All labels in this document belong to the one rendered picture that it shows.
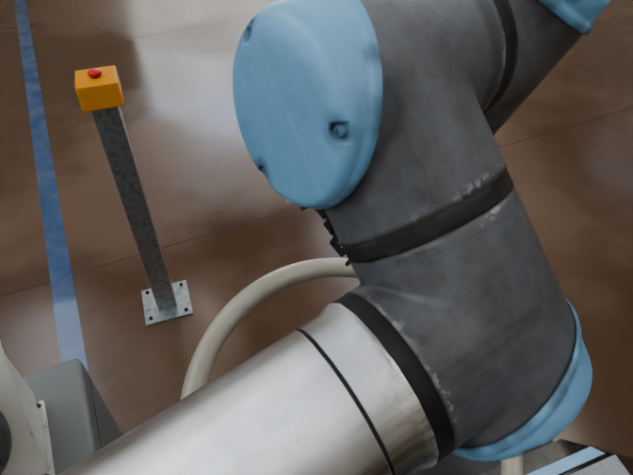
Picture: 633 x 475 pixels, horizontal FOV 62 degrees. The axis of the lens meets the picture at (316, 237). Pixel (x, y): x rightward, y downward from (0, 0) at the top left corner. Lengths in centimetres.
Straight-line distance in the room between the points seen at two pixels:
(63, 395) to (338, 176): 108
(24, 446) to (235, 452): 90
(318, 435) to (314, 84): 14
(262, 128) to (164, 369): 202
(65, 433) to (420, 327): 102
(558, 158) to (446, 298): 321
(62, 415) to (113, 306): 132
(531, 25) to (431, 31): 8
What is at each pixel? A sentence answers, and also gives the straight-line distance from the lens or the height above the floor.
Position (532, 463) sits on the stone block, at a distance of 127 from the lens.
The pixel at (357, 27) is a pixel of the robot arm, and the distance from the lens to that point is 22.
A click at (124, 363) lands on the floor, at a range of 231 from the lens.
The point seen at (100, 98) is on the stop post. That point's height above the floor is 104.
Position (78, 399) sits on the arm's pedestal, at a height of 85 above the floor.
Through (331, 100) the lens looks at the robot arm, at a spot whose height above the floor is 174.
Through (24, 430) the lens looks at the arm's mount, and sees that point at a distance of 110.
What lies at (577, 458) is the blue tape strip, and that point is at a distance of 127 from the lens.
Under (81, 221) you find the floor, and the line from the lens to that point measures 298.
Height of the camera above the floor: 184
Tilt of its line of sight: 44 degrees down
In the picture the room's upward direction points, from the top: straight up
